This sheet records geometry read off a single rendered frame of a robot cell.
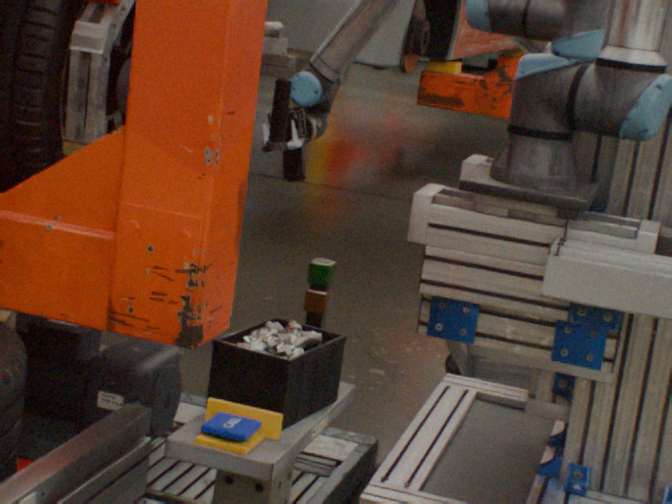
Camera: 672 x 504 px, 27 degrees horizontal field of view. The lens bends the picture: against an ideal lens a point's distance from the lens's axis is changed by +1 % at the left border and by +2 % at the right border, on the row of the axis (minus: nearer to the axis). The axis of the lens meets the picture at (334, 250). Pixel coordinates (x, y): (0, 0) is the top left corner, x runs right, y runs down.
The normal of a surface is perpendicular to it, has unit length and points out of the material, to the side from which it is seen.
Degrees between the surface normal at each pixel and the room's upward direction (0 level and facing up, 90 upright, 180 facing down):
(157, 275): 90
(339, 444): 0
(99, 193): 90
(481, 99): 90
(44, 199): 90
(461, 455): 0
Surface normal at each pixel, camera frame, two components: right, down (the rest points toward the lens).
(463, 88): -0.30, 0.17
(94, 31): -0.12, -0.56
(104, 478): 0.95, 0.18
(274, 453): 0.13, -0.97
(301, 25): 0.06, 0.51
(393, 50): 0.69, 0.33
